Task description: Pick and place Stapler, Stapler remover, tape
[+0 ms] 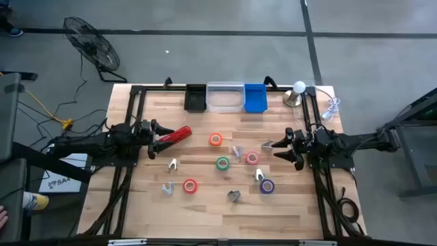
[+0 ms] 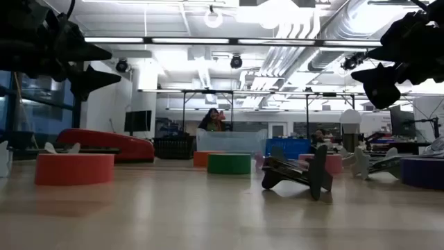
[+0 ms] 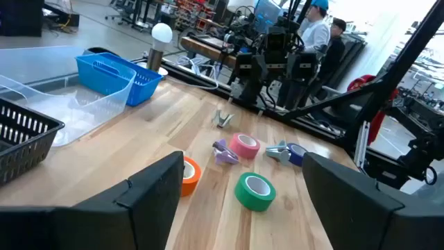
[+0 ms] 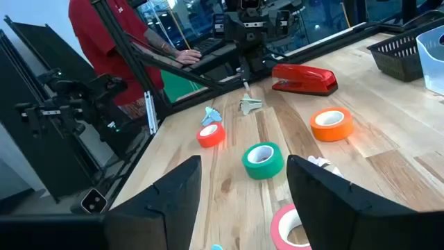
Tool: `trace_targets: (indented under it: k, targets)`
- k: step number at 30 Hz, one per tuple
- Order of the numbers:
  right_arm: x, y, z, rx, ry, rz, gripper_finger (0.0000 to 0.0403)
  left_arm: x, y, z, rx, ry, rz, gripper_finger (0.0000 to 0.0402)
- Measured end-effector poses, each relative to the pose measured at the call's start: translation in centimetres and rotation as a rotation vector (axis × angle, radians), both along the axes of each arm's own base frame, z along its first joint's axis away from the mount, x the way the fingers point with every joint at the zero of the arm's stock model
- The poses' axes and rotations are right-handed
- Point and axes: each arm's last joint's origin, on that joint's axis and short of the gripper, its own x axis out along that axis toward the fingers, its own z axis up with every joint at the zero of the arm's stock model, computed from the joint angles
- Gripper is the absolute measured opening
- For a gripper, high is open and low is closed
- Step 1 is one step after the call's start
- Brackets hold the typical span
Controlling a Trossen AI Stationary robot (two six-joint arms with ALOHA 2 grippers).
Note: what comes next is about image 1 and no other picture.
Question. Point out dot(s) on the dark grey cabinet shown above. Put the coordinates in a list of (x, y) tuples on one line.
[(8, 119)]

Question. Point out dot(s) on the black diagonal beam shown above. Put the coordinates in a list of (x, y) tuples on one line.
[(51, 164)]

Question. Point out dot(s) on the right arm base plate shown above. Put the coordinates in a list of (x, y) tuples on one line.
[(341, 162)]

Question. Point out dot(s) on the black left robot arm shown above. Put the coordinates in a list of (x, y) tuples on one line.
[(85, 143)]

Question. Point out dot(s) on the pink tape roll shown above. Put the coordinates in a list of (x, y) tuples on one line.
[(246, 158)]

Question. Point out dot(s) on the clear plastic bin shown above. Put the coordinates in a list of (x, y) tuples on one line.
[(225, 102)]

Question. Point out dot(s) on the yellow and white container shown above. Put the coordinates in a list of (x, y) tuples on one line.
[(34, 201)]

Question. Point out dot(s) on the red tape roll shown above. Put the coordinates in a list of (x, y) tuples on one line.
[(184, 186)]

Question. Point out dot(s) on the black aluminium table frame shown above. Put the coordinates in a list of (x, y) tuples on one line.
[(136, 90)]

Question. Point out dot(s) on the white staple remover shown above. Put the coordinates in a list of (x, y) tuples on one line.
[(173, 165)]

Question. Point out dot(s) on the silver bracket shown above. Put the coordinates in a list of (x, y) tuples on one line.
[(127, 242), (317, 243)]

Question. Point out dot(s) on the bulb lamp with brass base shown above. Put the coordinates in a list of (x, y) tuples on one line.
[(299, 87)]

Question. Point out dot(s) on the black plastic bin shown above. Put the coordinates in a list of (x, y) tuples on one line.
[(195, 100)]

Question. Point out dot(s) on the black floor fan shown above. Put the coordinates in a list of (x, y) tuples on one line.
[(92, 46)]

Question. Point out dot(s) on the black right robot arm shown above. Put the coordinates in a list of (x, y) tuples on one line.
[(358, 140)]

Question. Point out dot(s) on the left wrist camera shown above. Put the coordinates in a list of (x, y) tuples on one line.
[(146, 126)]

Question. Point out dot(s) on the purple tape roll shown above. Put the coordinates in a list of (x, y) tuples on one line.
[(261, 186)]

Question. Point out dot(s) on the light blue staple remover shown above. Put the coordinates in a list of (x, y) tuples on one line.
[(168, 189)]

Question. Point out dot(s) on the red cylindrical bottle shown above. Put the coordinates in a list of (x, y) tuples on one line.
[(177, 134)]

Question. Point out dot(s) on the white printed sign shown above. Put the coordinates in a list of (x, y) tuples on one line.
[(65, 181)]

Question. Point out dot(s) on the person's hand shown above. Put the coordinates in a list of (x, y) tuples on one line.
[(2, 217)]

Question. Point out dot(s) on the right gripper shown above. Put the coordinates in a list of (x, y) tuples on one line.
[(304, 147)]

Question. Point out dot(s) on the dark metal cart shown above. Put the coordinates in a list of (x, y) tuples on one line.
[(420, 160)]

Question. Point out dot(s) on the blue plastic bin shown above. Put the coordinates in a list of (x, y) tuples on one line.
[(255, 99)]

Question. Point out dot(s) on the black clamp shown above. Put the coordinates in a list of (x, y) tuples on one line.
[(270, 81), (167, 82)]

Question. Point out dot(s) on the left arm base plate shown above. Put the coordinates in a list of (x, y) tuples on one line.
[(102, 162)]

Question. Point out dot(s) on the lavender staple remover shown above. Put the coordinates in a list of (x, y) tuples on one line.
[(237, 150)]

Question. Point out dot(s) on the green tape roll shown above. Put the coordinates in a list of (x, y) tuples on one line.
[(217, 164)]

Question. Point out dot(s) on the orange tape roll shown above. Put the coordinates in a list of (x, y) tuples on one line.
[(210, 139)]

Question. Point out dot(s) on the pale grey staple remover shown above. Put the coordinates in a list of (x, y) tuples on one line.
[(259, 175)]

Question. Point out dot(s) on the dark grey staple remover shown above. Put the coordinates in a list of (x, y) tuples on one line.
[(234, 196)]

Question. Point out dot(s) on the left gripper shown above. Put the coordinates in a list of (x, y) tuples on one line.
[(152, 138)]

